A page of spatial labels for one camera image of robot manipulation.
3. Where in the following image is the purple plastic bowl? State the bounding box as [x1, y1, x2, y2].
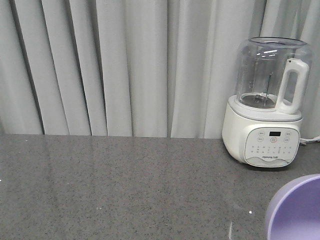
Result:
[264, 174, 320, 240]

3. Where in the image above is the white pleated curtain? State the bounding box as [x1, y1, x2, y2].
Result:
[0, 0, 320, 139]

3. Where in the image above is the white soy milk blender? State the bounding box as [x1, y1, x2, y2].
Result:
[222, 37, 313, 168]

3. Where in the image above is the white blender power cable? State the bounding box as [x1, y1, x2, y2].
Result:
[298, 134, 320, 146]

